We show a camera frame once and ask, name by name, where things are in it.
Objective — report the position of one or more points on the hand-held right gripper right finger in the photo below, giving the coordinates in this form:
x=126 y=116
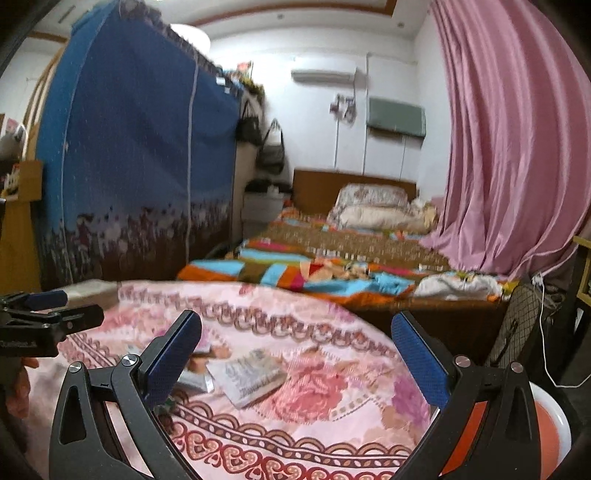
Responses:
x=422 y=364

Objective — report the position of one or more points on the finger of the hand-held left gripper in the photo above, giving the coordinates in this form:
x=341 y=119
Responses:
x=78 y=318
x=44 y=300

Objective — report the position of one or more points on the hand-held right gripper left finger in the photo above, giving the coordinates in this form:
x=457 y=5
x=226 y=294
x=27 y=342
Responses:
x=173 y=364

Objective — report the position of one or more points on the small grey printed packet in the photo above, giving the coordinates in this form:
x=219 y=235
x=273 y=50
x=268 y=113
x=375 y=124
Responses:
x=196 y=381

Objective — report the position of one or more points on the white printed paper packet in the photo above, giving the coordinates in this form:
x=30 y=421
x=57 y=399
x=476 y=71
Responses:
x=249 y=374

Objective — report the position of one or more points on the white and orange bin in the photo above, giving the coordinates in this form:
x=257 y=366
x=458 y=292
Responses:
x=549 y=424

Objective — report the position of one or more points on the person's left hand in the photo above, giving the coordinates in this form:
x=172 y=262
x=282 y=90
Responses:
x=18 y=387

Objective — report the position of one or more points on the thick old book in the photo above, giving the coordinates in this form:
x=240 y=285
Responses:
x=90 y=290

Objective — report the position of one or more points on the white crumpled cloth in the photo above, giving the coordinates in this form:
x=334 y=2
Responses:
x=455 y=284

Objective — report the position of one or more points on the patterned dark bag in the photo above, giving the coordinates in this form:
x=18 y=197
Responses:
x=512 y=323

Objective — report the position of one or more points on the pink floral quilt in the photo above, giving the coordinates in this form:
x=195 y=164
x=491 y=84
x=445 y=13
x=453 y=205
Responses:
x=300 y=392

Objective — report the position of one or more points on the colourful patchwork bedsheet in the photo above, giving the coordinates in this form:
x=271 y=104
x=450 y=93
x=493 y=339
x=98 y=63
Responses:
x=323 y=249

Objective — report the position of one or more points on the cream yellow cloth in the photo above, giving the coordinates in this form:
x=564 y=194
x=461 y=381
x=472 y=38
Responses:
x=422 y=211

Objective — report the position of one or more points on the beige pillow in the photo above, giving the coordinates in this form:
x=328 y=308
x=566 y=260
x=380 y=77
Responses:
x=374 y=218

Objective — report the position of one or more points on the grey plush toy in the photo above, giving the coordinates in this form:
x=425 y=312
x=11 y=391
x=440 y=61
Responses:
x=9 y=143

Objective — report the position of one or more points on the blue fabric wardrobe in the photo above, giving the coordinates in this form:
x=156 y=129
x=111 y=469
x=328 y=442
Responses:
x=138 y=161

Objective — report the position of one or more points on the white nightstand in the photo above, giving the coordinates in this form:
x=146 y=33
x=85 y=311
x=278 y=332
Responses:
x=261 y=212

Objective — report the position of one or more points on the floral pillow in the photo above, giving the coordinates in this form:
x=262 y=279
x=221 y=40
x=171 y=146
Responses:
x=369 y=196

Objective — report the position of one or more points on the wooden shelf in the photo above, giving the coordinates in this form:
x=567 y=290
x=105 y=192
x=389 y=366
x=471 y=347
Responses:
x=582 y=277

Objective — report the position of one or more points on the black items pile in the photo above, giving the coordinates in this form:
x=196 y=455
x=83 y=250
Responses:
x=264 y=185

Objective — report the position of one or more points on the wooden headboard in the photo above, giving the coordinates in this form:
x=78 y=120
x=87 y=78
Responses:
x=314 y=189

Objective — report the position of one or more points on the black and white handbag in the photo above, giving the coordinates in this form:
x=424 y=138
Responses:
x=272 y=150

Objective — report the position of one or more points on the pink curtain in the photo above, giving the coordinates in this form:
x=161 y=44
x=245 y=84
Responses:
x=517 y=138

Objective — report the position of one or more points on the white round lampshade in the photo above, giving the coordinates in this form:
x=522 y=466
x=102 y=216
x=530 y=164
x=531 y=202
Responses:
x=190 y=39

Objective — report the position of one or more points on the red box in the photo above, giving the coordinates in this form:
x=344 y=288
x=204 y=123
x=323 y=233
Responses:
x=244 y=69

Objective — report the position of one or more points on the white air conditioner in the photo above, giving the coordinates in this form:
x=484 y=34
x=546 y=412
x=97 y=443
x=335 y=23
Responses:
x=323 y=76

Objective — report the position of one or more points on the wooden bunk bed frame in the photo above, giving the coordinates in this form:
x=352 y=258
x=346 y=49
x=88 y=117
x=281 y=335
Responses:
x=27 y=180

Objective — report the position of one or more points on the green covered wall box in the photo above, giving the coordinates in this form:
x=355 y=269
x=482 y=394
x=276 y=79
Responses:
x=397 y=115

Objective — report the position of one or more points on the wall switch box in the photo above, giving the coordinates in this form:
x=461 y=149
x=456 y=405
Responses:
x=342 y=107

